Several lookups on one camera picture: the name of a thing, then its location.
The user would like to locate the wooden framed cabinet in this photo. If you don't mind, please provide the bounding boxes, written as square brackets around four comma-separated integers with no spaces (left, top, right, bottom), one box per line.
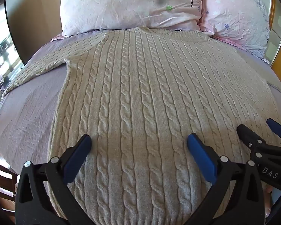
[268,0,281,84]

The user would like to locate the dark wooden chair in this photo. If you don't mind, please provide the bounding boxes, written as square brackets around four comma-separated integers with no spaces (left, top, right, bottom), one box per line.
[0,143,17,217]

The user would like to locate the person's right hand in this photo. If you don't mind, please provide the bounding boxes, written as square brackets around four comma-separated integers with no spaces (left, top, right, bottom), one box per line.
[264,183,273,219]

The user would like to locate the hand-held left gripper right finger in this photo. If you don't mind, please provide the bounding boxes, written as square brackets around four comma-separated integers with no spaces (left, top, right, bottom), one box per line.
[185,133,265,225]

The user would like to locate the beige cable-knit sweater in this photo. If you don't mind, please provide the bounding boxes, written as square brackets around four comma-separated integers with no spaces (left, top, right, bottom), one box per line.
[1,27,281,225]

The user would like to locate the pink floral pillow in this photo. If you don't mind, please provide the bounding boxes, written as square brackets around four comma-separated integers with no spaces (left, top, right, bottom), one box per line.
[60,0,203,37]
[199,0,271,64]

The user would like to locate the brown headboard panel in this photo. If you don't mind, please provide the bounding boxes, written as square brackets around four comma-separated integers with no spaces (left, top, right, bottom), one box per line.
[4,0,64,66]

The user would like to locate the purple bed sheet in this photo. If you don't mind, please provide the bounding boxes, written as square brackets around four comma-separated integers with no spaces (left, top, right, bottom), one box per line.
[0,31,281,176]

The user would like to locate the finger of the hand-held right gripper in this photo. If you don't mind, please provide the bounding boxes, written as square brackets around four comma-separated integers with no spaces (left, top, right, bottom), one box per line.
[236,124,267,155]
[266,118,281,141]

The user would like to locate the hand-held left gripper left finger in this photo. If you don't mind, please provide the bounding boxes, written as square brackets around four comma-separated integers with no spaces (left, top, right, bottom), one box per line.
[15,134,92,225]

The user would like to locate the window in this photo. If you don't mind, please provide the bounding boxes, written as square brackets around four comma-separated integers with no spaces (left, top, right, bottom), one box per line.
[0,2,24,92]

